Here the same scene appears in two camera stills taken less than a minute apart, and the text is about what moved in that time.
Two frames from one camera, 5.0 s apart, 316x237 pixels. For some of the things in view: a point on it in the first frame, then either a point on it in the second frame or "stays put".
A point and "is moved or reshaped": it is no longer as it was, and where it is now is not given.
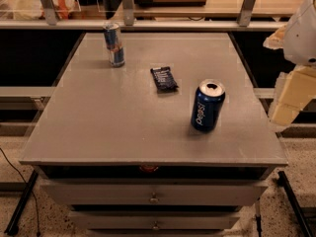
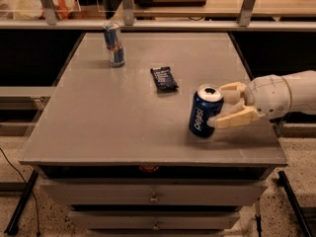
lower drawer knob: x=155 y=225 stays put
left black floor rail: x=13 y=227 stays put
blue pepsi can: x=206 y=105 is moved or reshaped
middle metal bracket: x=127 y=4 stays put
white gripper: x=302 y=39 to x=269 y=95
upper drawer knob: x=154 y=199 stays put
